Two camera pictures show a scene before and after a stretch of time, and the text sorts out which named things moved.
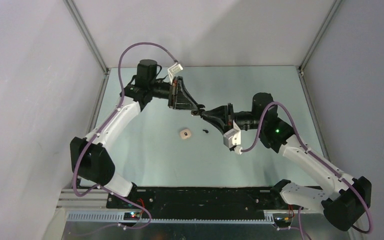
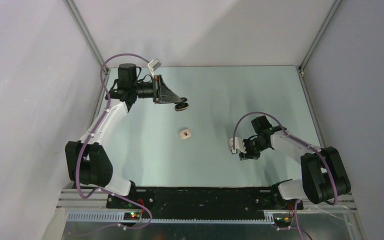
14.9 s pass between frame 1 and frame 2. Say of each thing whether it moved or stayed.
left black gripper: moved
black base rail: stayed
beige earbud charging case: stayed
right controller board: stayed
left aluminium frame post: stayed
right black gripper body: moved
